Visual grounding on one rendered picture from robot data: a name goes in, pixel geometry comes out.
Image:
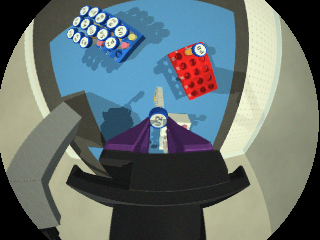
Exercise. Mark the blue test tube rack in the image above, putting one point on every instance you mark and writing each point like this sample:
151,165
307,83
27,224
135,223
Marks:
119,56

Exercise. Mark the white tube rack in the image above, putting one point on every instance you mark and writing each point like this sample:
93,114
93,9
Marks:
181,119

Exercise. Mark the red tube rack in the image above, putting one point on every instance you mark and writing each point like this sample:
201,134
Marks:
197,87

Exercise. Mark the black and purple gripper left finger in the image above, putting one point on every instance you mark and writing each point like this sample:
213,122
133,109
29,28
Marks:
132,139

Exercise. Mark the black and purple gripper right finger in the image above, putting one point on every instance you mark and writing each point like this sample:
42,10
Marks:
184,139

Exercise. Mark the blue bench mat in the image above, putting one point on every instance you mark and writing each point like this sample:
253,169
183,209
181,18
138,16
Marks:
121,95

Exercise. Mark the test tube with blue cap and pink liquid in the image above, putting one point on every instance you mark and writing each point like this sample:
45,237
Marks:
165,147

